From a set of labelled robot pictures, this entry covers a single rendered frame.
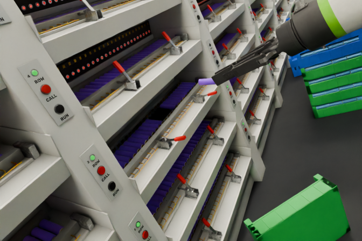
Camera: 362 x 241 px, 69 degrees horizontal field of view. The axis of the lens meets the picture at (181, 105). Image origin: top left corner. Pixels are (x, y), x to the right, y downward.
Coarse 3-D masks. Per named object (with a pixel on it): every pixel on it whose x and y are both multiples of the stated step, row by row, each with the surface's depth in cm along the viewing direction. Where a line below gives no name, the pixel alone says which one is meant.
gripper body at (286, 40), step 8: (288, 24) 55; (280, 32) 56; (288, 32) 54; (280, 40) 56; (288, 40) 55; (296, 40) 54; (272, 48) 57; (280, 48) 56; (288, 48) 56; (296, 48) 55; (304, 48) 55; (272, 56) 58
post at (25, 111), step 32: (0, 0) 44; (0, 32) 43; (32, 32) 48; (0, 64) 43; (0, 96) 47; (32, 96) 46; (64, 96) 51; (32, 128) 47; (64, 128) 49; (64, 160) 48; (64, 192) 56; (96, 192) 52; (128, 192) 59; (128, 224) 57
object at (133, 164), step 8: (200, 88) 104; (184, 104) 92; (176, 112) 87; (168, 120) 84; (160, 128) 81; (168, 128) 82; (152, 136) 78; (160, 136) 79; (144, 144) 75; (152, 144) 75; (144, 152) 72; (136, 160) 69; (128, 168) 67; (136, 168) 68; (128, 176) 66
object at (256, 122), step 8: (256, 88) 173; (264, 88) 174; (272, 88) 173; (256, 96) 162; (264, 96) 161; (272, 96) 166; (256, 104) 158; (264, 104) 157; (248, 112) 148; (256, 112) 150; (264, 112) 149; (248, 120) 144; (256, 120) 140; (264, 120) 146; (256, 128) 138; (256, 136) 132; (256, 144) 129
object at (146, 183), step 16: (192, 80) 112; (208, 96) 99; (192, 112) 90; (176, 128) 84; (192, 128) 86; (176, 144) 76; (160, 160) 71; (144, 176) 67; (160, 176) 69; (144, 192) 63
